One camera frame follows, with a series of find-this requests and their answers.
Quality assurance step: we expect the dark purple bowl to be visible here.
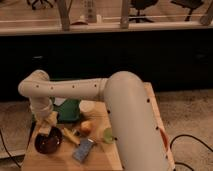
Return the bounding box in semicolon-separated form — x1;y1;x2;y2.
34;127;63;154

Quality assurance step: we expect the metal fork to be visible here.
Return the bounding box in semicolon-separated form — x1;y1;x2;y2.
72;128;99;146

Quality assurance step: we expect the blue sponge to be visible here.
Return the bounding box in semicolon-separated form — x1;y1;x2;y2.
72;141;93;163

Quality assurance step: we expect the orange red bowl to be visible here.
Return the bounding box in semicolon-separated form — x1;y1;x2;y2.
160;128;169;152

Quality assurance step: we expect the black cable left floor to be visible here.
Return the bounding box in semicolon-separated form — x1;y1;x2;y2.
0;129;23;169

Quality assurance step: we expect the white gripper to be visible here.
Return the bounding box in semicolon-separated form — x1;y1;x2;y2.
36;111;58;134

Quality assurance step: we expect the green plastic cup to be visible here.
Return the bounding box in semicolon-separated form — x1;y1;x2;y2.
103;128;114;144

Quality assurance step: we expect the white cloth in tray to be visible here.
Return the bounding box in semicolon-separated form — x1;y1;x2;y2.
54;98;66;106

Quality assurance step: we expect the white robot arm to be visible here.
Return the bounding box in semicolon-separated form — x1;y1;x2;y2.
18;70;171;171

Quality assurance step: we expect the black cable on floor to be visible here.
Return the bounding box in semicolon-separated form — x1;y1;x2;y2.
169;134;213;171

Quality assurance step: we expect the black office chair left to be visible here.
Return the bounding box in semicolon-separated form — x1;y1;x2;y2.
26;0;53;10

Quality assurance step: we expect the black office chair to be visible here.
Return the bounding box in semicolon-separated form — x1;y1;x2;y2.
26;0;53;10
129;0;158;23

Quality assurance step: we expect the green plastic tray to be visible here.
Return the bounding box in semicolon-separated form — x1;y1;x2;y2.
31;78;83;124

